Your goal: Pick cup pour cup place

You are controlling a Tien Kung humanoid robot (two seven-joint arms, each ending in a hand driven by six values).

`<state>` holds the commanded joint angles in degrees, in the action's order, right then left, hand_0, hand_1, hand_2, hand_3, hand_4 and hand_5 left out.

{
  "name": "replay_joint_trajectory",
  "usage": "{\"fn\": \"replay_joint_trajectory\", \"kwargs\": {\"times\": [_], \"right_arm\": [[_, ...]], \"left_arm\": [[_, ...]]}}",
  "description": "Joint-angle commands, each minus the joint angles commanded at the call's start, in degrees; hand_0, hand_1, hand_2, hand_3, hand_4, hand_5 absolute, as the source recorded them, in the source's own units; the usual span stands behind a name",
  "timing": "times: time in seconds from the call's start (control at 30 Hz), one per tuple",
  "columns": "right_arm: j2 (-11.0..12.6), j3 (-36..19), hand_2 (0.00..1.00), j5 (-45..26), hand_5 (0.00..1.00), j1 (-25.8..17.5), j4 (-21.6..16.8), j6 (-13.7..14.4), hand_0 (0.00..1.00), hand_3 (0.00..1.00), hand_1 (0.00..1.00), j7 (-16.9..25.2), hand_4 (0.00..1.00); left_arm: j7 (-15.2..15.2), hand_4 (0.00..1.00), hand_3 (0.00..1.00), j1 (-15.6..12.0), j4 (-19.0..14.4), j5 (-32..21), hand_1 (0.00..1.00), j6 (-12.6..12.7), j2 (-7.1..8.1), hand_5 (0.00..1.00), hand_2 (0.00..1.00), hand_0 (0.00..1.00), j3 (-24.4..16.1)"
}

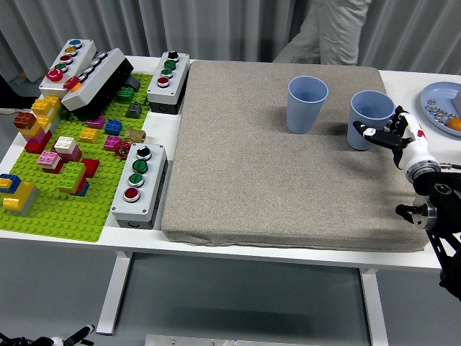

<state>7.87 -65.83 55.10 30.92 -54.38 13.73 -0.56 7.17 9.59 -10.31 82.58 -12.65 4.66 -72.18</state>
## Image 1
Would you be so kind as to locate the red toy brick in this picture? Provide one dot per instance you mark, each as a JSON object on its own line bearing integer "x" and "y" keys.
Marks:
{"x": 34, "y": 147}
{"x": 54, "y": 169}
{"x": 90, "y": 166}

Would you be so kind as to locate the grey-brown fabric mat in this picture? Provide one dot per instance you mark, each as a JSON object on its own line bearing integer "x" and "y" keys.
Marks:
{"x": 270, "y": 180}

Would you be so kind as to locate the blue ribbed plastic cup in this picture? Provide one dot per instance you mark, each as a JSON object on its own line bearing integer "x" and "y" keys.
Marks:
{"x": 371, "y": 108}
{"x": 302, "y": 111}

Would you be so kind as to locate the orange fruit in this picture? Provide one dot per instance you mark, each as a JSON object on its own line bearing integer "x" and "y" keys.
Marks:
{"x": 455, "y": 124}

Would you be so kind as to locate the small blue toy brick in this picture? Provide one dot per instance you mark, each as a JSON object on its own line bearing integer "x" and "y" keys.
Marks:
{"x": 112, "y": 127}

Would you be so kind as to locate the tilted grey-black control box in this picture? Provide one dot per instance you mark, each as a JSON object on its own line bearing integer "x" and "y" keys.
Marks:
{"x": 104, "y": 68}

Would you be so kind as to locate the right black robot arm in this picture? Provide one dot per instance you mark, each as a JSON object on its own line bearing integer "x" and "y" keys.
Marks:
{"x": 436, "y": 187}

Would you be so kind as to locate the white table leg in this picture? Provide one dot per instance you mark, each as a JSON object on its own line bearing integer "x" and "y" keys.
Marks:
{"x": 111, "y": 295}
{"x": 374, "y": 306}

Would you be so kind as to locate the pink toy brick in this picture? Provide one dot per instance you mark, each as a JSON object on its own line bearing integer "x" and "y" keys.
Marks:
{"x": 48, "y": 158}

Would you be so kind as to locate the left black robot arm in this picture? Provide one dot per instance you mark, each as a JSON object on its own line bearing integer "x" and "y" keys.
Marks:
{"x": 21, "y": 341}

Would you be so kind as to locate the person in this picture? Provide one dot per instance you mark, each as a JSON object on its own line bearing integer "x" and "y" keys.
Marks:
{"x": 335, "y": 29}

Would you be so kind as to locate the large green toy brick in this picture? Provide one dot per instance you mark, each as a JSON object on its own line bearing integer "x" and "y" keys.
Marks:
{"x": 72, "y": 173}

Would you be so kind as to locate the small yellow toy brick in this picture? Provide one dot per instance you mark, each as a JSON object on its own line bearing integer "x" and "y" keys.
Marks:
{"x": 88, "y": 136}
{"x": 42, "y": 122}

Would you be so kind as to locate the large yellow toy brick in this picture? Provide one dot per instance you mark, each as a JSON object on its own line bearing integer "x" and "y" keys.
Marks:
{"x": 18, "y": 196}

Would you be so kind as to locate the five-button grey control box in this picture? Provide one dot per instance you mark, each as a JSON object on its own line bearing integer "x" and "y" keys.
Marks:
{"x": 84, "y": 50}

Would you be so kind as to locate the dark grey slope brick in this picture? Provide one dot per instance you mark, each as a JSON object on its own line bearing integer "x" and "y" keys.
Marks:
{"x": 134, "y": 110}

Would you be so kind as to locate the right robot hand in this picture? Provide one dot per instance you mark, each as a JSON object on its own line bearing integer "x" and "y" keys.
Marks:
{"x": 414, "y": 147}

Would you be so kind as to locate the magenta toy brick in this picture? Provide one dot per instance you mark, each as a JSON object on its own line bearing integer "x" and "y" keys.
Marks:
{"x": 111, "y": 143}
{"x": 73, "y": 155}
{"x": 37, "y": 137}
{"x": 96, "y": 122}

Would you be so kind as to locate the green studded baseplate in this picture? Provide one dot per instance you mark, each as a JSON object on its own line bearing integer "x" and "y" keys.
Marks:
{"x": 72, "y": 216}

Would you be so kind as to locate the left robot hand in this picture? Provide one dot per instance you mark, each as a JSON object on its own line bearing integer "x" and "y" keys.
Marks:
{"x": 72, "y": 337}

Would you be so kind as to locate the white toy brick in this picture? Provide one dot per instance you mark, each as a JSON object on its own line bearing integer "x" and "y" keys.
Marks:
{"x": 65, "y": 143}

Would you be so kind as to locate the brown toy brick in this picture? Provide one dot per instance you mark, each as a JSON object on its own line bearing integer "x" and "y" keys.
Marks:
{"x": 24, "y": 120}

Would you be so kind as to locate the grey metal block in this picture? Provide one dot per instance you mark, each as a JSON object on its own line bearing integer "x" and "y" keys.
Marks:
{"x": 457, "y": 101}

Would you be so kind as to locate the grey pleated curtain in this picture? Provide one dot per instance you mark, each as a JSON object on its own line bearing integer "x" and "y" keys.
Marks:
{"x": 108, "y": 21}

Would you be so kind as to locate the four-button grey control box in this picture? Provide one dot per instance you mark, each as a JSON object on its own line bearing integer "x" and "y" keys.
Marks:
{"x": 151, "y": 180}
{"x": 180, "y": 72}

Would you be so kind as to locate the blue plate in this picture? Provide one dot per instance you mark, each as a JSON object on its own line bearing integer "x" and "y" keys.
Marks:
{"x": 441, "y": 95}

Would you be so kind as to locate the small green toy brick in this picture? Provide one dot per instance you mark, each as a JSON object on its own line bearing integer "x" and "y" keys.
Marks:
{"x": 125, "y": 94}

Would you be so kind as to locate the black curved toy piece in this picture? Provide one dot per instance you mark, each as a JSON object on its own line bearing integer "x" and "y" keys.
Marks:
{"x": 132, "y": 83}

